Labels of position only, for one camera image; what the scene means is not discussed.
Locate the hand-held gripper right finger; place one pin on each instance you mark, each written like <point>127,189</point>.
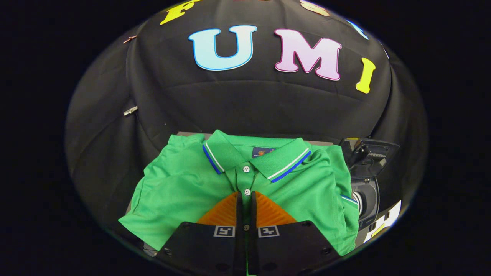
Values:
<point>253,209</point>

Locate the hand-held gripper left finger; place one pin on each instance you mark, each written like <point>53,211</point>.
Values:
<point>239,209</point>

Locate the green polo shirt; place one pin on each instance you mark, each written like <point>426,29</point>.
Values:
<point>180,191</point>

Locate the grey washing machine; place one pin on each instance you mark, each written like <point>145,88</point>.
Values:
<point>368,199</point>

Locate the white printed sheet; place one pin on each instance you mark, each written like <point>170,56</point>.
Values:
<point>387,222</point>

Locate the silver clip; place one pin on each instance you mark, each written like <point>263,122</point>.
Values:
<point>130,110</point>

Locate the copper clip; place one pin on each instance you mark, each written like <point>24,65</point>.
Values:
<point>129,39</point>

